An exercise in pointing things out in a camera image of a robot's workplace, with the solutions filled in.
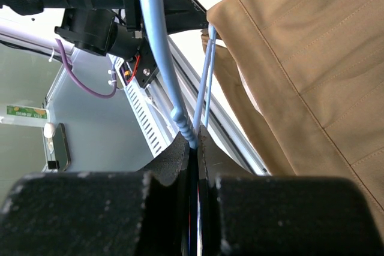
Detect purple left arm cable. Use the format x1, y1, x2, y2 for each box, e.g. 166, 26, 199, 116
55, 38, 118, 100

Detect white slotted cable duct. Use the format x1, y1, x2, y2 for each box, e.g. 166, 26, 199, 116
124, 79, 176, 157

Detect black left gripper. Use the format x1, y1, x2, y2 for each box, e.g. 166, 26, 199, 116
1, 0, 208, 58

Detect tan brown skirt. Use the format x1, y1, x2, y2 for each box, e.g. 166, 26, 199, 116
207, 0, 383, 226

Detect blue wire hanger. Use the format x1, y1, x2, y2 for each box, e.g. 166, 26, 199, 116
140, 0, 216, 150

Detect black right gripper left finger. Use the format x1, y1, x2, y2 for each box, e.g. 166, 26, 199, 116
1, 135, 190, 255

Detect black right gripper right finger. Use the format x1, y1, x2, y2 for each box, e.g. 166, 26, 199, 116
197, 127, 383, 255

